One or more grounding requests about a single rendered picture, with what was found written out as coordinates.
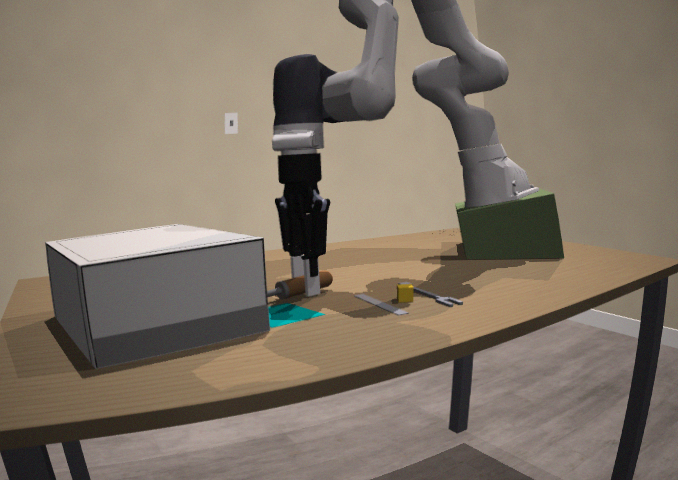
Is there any teal square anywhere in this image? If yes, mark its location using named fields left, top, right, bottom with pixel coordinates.
left=269, top=303, right=325, bottom=328

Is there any steel hook with wooden handle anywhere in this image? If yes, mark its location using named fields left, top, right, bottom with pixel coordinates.
left=267, top=270, right=333, bottom=299

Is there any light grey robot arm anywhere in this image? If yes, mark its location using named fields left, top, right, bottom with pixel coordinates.
left=272, top=0, right=540, bottom=207

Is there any grey flat bar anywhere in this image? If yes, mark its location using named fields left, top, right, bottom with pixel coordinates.
left=354, top=294, right=409, bottom=316

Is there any small yellow cube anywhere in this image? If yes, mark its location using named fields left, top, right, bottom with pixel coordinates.
left=397, top=284, right=413, bottom=302

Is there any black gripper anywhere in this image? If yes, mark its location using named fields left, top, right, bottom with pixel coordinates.
left=275, top=153, right=330, bottom=297

